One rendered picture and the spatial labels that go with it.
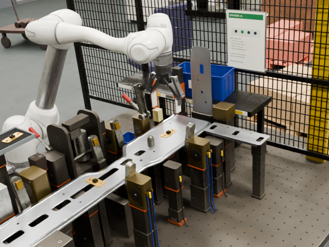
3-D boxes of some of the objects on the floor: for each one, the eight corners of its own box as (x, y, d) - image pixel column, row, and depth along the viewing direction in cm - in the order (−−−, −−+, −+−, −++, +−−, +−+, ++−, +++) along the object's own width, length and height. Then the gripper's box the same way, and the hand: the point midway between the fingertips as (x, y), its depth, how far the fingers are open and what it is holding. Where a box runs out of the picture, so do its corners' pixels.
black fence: (336, 287, 240) (371, -2, 172) (90, 182, 355) (53, -16, 287) (344, 271, 249) (381, -9, 181) (102, 174, 364) (69, -20, 297)
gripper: (134, 62, 192) (140, 107, 202) (180, 70, 178) (183, 118, 187) (146, 57, 198) (150, 101, 207) (191, 64, 183) (194, 111, 192)
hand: (166, 107), depth 197 cm, fingers open, 13 cm apart
